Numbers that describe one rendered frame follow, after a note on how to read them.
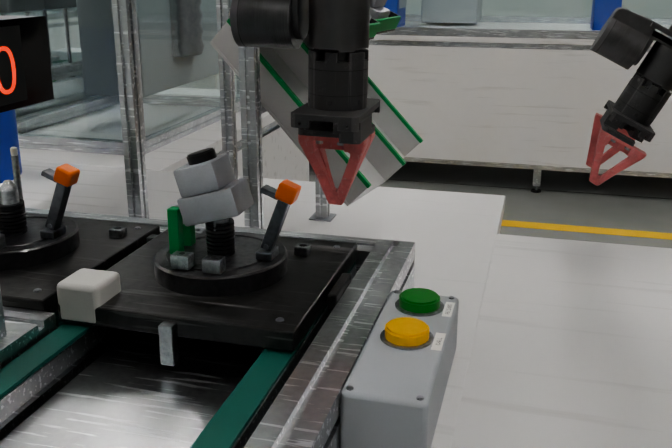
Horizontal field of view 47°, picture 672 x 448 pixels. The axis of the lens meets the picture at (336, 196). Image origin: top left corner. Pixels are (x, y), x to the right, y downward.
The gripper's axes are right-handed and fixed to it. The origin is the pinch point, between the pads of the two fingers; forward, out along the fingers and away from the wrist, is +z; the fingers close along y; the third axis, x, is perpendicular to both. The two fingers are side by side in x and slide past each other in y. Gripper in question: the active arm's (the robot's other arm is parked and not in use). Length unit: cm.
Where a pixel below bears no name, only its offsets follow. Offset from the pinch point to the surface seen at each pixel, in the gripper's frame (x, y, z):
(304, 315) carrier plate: -0.4, 9.1, 9.0
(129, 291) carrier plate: -18.9, 8.3, 9.3
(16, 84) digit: -21.9, 18.2, -12.6
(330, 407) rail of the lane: 5.7, 22.0, 9.7
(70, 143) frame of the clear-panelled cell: -88, -85, 21
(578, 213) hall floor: 45, -348, 108
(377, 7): -5.0, -40.6, -15.9
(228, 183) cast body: -11.4, 0.4, -0.3
